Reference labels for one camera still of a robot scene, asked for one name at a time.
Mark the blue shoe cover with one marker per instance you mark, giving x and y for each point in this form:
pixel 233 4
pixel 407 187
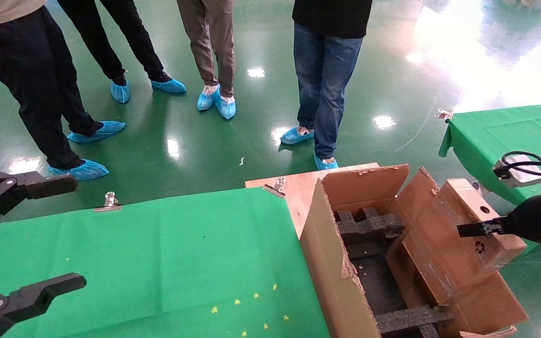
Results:
pixel 96 131
pixel 80 170
pixel 296 136
pixel 207 98
pixel 169 86
pixel 226 108
pixel 325 163
pixel 120 92

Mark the silver binder clip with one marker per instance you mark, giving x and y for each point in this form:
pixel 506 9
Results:
pixel 109 202
pixel 277 185
pixel 444 114

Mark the black foam base pad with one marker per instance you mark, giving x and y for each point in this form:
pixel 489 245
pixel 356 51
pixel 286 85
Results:
pixel 376 281

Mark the person in brown trousers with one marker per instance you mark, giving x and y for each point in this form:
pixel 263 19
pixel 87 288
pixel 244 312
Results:
pixel 209 42

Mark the large open cardboard carton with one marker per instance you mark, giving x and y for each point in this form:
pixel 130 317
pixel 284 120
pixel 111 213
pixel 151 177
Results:
pixel 331 263

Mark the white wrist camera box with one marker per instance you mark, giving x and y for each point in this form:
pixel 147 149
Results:
pixel 517 169

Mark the grey metal bracket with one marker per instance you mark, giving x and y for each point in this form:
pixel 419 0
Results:
pixel 476 186

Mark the person in blue jeans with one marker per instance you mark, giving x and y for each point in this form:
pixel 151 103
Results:
pixel 327 70

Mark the person in beige top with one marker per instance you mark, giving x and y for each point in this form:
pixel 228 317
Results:
pixel 26 70

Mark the person in slim black trousers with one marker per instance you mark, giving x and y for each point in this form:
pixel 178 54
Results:
pixel 125 37

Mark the small brown cardboard box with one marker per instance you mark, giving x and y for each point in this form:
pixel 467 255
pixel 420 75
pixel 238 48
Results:
pixel 444 249

